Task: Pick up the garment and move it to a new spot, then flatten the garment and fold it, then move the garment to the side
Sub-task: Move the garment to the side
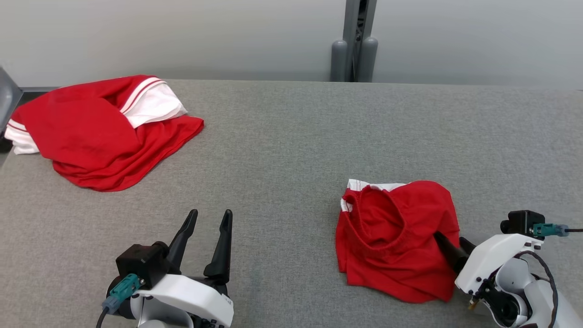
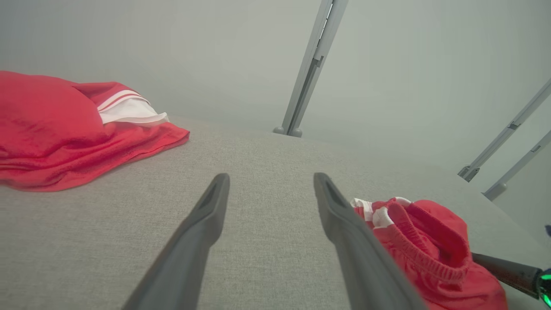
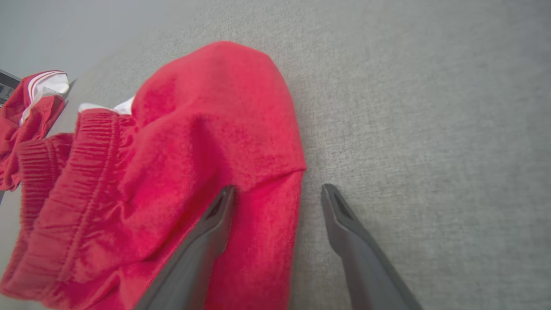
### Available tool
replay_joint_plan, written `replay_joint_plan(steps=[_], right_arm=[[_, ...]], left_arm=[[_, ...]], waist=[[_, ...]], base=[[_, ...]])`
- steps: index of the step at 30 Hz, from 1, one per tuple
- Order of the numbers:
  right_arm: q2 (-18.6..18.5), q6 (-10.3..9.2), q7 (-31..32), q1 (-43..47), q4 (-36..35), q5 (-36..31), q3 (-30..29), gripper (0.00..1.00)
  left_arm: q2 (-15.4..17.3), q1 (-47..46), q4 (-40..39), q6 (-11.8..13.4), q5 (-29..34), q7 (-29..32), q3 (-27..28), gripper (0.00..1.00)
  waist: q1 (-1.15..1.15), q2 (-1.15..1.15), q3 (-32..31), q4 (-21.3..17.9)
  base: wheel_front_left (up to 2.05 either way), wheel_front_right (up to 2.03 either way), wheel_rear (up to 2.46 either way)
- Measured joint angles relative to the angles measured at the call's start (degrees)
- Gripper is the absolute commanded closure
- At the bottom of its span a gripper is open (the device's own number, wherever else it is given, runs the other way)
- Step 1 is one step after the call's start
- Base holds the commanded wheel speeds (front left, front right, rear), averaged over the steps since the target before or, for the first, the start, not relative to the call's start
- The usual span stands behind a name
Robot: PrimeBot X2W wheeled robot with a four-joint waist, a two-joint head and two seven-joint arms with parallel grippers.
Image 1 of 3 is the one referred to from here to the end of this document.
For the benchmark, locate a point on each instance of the red shirt with white sleeves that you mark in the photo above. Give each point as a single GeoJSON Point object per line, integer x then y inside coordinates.
{"type": "Point", "coordinates": [82, 132]}

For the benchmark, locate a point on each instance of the red shorts with white band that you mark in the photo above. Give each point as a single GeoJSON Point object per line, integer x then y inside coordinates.
{"type": "Point", "coordinates": [391, 255]}

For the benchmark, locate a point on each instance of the grey metal partition post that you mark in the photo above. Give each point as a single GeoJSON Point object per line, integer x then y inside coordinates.
{"type": "Point", "coordinates": [353, 50]}

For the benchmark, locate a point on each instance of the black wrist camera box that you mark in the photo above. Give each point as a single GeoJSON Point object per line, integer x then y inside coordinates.
{"type": "Point", "coordinates": [524, 221]}
{"type": "Point", "coordinates": [141, 262]}

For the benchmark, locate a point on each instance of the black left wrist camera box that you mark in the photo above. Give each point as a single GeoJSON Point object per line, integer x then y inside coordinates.
{"type": "Point", "coordinates": [141, 262]}

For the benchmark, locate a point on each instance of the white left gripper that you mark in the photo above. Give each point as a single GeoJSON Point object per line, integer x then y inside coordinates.
{"type": "Point", "coordinates": [191, 296]}

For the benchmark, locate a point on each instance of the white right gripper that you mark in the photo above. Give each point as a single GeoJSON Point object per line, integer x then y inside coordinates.
{"type": "Point", "coordinates": [487, 255]}

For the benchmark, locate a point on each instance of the grey fabric sofa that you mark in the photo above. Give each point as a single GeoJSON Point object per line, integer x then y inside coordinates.
{"type": "Point", "coordinates": [282, 159]}

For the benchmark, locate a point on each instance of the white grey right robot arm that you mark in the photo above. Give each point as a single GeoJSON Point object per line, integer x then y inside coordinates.
{"type": "Point", "coordinates": [542, 296]}

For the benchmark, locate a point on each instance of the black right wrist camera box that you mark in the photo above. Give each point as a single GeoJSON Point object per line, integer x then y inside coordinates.
{"type": "Point", "coordinates": [524, 221]}

